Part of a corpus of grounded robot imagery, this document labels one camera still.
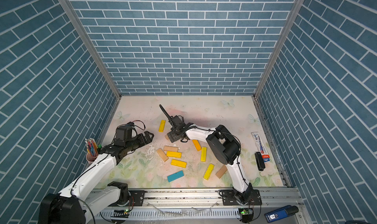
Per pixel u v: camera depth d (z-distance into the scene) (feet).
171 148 2.98
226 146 1.78
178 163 2.78
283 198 2.48
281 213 2.19
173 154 2.90
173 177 2.66
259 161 2.77
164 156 2.89
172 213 2.32
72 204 1.34
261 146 3.00
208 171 2.70
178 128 2.49
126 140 2.14
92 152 2.53
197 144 3.07
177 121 2.52
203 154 2.91
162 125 3.34
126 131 2.12
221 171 2.71
